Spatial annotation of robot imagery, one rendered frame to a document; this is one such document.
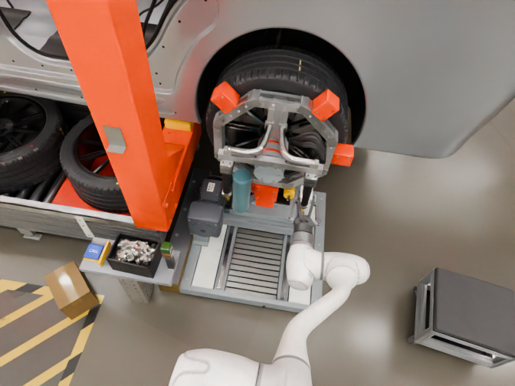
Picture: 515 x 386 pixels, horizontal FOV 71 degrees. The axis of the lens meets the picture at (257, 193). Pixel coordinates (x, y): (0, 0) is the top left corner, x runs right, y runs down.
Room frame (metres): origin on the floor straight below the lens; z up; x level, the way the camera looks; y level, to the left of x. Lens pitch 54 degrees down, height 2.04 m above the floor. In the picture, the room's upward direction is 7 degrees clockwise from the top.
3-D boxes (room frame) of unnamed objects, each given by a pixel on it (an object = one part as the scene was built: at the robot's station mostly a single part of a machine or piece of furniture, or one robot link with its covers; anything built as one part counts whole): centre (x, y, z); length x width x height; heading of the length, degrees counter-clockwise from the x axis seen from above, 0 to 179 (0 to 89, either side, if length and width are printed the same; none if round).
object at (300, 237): (0.68, -0.19, 0.83); 0.09 x 0.06 x 0.09; 87
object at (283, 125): (1.03, -0.14, 1.03); 0.19 x 0.18 x 0.11; 177
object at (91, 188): (1.37, 0.80, 0.39); 0.66 x 0.66 x 0.24
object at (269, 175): (1.08, -0.04, 0.85); 0.21 x 0.14 x 0.14; 177
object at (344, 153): (1.14, -0.36, 0.85); 0.09 x 0.08 x 0.07; 87
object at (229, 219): (1.33, -0.06, 0.13); 0.50 x 0.36 x 0.10; 87
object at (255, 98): (1.16, -0.05, 0.85); 0.54 x 0.07 x 0.54; 87
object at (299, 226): (0.76, -0.20, 0.83); 0.09 x 0.08 x 0.07; 177
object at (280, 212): (1.33, -0.06, 0.32); 0.40 x 0.30 x 0.28; 87
